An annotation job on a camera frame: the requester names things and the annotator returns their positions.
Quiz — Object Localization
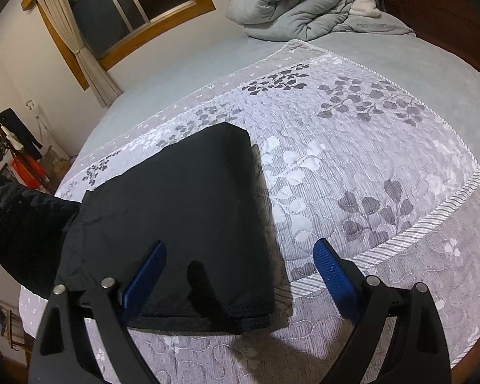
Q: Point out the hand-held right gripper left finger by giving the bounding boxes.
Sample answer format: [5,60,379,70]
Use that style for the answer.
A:
[27,241,167,384]

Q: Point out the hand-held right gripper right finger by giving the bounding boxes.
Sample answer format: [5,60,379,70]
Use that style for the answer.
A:
[313,238,452,384]

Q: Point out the black quilted pants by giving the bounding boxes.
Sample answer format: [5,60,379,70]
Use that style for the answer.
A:
[0,122,277,334]

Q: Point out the floral quilted bedspread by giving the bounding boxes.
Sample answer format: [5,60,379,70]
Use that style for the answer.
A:
[18,40,480,384]

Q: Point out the wooden chair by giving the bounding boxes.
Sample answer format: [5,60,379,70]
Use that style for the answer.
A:
[2,304,35,353]

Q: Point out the red bag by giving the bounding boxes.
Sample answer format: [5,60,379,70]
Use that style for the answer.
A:
[9,158,47,189]

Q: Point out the black hanging garment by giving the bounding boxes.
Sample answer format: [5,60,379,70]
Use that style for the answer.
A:
[0,108,43,161]

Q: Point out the bed with grey sheet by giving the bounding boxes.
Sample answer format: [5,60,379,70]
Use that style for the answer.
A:
[18,12,480,384]

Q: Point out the beige curtain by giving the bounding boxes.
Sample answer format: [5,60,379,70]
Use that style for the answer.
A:
[36,0,124,108]

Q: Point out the wooden framed window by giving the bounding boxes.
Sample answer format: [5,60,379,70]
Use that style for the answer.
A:
[21,0,217,91]

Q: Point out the grey duvet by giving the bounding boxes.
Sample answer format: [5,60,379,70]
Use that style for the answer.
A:
[226,0,417,43]

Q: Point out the white fluffy cloth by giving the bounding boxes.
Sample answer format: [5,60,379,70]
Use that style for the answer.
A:
[350,0,381,19]

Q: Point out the wooden headboard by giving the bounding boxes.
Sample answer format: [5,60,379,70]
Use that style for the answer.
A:
[344,0,480,84]

